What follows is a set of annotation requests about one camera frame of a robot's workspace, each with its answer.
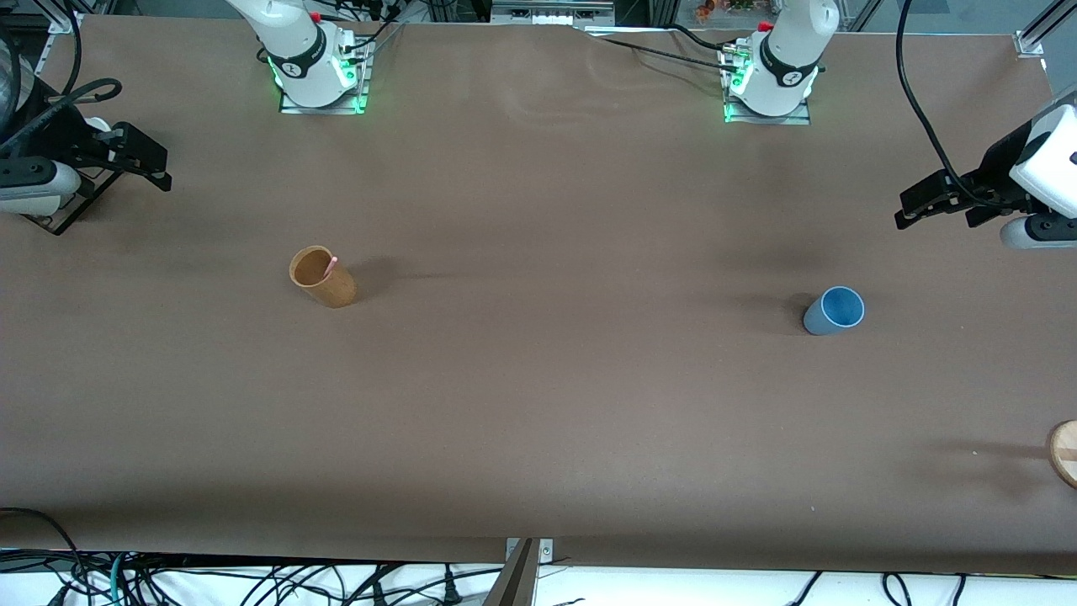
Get blue cup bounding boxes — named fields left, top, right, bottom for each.
left=803, top=286, right=866, bottom=337

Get brown wooden cup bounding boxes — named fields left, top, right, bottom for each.
left=289, top=245, right=358, bottom=309

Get round wooden disc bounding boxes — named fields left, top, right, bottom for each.
left=1047, top=419, right=1077, bottom=490

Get white power strip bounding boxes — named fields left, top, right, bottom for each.
left=490, top=0, right=617, bottom=28

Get brown table cover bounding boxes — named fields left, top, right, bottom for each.
left=0, top=13, right=1077, bottom=578

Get black wire cup rack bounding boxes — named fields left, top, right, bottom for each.
left=24, top=164, right=120, bottom=237

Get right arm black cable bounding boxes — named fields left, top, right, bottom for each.
left=0, top=77, right=124, bottom=157

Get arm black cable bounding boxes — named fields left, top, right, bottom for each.
left=0, top=77, right=124, bottom=157
left=895, top=0, right=1002, bottom=208

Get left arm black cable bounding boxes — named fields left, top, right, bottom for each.
left=895, top=0, right=1002, bottom=208

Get aluminium frame profile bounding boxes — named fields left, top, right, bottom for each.
left=32, top=0, right=87, bottom=36
left=1014, top=0, right=1077, bottom=58

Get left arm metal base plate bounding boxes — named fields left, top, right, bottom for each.
left=723, top=49, right=811, bottom=126

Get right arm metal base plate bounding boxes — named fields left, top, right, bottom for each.
left=279, top=34, right=371, bottom=115

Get black cable on table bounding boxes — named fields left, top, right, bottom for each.
left=589, top=25, right=743, bottom=73

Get black floor cable loop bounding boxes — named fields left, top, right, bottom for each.
left=0, top=507, right=89, bottom=590

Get dark grey post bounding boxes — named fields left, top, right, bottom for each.
left=483, top=539, right=540, bottom=606

